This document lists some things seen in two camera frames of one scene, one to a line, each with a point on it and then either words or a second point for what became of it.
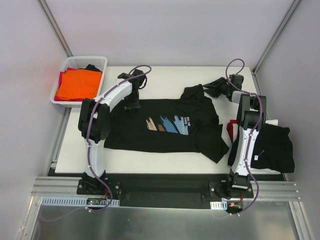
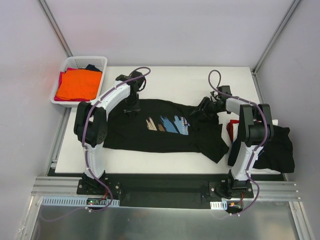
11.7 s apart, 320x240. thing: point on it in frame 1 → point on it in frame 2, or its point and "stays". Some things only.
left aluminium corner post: (55, 28) stays
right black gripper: (216, 87) → (206, 106)
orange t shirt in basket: (79, 84) stays
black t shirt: (272, 150) stays
